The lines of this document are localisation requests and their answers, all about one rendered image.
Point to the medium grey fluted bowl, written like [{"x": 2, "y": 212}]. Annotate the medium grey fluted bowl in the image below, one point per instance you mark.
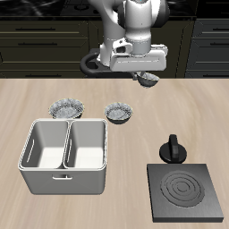
[{"x": 118, "y": 112}]

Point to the flat black base plate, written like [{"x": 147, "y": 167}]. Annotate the flat black base plate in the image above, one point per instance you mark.
[{"x": 89, "y": 64}]

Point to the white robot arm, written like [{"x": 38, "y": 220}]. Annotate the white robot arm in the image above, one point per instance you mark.
[{"x": 137, "y": 21}]

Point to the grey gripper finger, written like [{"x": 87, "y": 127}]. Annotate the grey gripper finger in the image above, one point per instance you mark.
[{"x": 135, "y": 75}]

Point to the round black stove knob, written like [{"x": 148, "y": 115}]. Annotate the round black stove knob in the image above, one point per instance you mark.
[{"x": 173, "y": 151}]

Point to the dark olive kitchen cupboard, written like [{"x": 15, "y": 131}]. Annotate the dark olive kitchen cupboard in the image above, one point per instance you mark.
[{"x": 44, "y": 44}]

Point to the large grey fluted bowl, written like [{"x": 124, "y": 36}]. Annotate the large grey fluted bowl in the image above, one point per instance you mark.
[{"x": 66, "y": 108}]

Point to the dark grey stove plate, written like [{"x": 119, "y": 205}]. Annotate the dark grey stove plate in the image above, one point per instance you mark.
[{"x": 182, "y": 192}]

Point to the white two-bin basket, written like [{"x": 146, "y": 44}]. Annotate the white two-bin basket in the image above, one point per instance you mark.
[{"x": 64, "y": 156}]

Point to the black marble countertop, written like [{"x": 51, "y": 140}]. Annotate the black marble countertop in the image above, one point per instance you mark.
[{"x": 38, "y": 7}]

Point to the small grey fluted bowl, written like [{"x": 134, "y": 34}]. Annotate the small grey fluted bowl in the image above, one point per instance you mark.
[{"x": 149, "y": 79}]

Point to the dark grey drawer cupboard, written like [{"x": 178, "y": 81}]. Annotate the dark grey drawer cupboard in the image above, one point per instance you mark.
[{"x": 210, "y": 47}]

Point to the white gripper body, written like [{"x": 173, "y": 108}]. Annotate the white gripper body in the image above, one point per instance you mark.
[{"x": 138, "y": 62}]

